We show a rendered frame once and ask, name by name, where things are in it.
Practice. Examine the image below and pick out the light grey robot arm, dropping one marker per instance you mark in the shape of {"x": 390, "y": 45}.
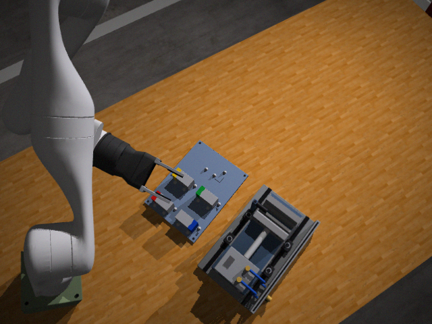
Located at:
{"x": 59, "y": 114}

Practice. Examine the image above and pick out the grey metal blank with green end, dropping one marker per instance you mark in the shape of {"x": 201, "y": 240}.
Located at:
{"x": 207, "y": 197}

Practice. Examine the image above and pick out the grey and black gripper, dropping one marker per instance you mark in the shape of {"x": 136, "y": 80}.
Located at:
{"x": 117, "y": 158}

